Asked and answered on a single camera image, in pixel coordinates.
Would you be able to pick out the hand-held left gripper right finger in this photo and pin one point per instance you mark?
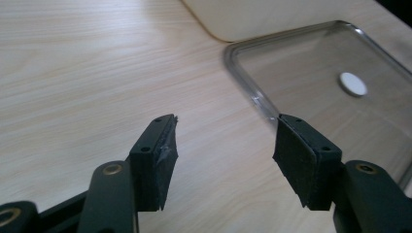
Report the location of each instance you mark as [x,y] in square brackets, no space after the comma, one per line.
[307,168]

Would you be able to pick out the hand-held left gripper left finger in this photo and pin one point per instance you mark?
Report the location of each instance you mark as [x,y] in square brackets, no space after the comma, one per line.
[152,168]

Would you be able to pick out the white round valve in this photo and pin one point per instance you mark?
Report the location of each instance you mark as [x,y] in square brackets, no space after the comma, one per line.
[353,84]

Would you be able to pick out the clear plastic lid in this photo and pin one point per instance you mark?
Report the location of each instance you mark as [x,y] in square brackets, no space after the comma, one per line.
[301,64]

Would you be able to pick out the cream-coloured board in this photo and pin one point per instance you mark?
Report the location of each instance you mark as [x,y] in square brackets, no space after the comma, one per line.
[259,16]

